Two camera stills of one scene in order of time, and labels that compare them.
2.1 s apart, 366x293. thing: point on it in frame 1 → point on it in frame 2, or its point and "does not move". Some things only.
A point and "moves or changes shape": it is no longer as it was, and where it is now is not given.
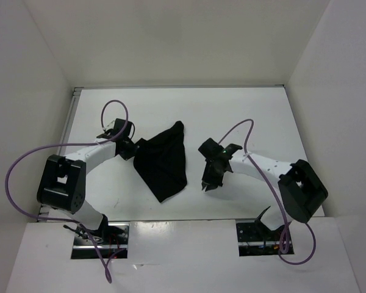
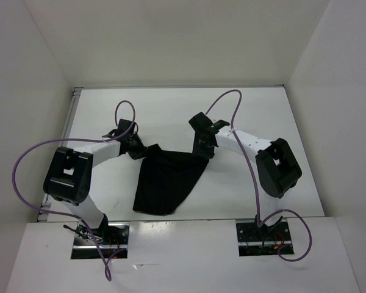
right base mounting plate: [255, 238] does not move
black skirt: [161, 162] moves or changes shape
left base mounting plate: [113, 237] does not move
